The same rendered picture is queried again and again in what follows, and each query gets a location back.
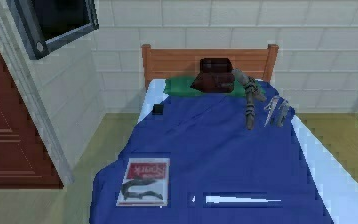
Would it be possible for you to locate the grey striped baseball bat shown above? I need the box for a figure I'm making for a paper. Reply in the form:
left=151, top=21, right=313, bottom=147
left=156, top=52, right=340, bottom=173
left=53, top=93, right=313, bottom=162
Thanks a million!
left=232, top=68, right=267, bottom=131

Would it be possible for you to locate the dark framed window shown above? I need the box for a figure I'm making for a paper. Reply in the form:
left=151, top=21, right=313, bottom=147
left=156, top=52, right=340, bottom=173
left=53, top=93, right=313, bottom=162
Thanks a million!
left=7, top=0, right=100, bottom=61

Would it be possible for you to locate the red and white book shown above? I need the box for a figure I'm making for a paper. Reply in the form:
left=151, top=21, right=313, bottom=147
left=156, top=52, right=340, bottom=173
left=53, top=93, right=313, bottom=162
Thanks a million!
left=116, top=157, right=171, bottom=208

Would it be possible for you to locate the green pillow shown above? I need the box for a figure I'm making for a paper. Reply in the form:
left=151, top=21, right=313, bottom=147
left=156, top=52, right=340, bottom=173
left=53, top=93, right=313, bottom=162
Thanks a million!
left=163, top=75, right=267, bottom=98

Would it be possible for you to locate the wooden bed with blue blanket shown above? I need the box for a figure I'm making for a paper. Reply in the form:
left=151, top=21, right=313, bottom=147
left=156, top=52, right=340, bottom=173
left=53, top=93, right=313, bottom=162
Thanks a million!
left=88, top=43, right=358, bottom=224

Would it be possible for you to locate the dark red brown box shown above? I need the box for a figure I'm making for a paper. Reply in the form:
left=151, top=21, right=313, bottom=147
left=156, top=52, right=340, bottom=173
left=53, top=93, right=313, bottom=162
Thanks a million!
left=190, top=57, right=236, bottom=94

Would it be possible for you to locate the dark red room door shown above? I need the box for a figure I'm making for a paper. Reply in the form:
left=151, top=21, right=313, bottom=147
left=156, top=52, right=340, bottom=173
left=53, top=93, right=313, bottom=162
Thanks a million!
left=0, top=28, right=65, bottom=190

